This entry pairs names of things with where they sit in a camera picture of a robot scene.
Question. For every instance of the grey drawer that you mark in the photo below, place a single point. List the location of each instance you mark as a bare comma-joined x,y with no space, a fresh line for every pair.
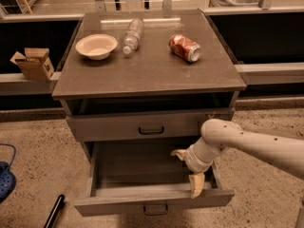
141,176
143,125

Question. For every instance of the blue device with cable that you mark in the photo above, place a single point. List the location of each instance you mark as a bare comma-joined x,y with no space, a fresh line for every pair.
7,179

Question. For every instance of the grey drawer cabinet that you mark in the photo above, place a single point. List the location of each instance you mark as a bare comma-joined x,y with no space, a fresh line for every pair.
153,78

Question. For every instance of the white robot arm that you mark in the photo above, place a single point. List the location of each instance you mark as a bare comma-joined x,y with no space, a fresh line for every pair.
216,136

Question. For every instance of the white paper bowl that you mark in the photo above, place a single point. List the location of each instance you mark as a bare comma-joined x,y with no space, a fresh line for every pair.
96,46

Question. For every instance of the clear plastic water bottle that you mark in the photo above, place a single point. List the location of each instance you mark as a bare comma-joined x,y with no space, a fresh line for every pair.
133,35

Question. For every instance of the grey top drawer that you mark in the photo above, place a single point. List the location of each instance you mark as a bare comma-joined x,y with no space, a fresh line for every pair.
143,125

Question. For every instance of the open cardboard box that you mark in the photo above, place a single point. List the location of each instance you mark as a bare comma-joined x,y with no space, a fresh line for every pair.
35,63

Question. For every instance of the black cylindrical bar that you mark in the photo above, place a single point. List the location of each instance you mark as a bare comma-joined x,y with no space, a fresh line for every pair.
57,206

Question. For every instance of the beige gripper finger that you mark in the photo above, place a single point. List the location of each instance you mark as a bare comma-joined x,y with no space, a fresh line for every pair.
180,153
197,183

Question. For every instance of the red crushed soda can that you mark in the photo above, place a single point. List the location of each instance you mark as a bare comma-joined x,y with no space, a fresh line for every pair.
184,47

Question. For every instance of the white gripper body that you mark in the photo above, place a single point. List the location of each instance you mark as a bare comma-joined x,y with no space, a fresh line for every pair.
194,162

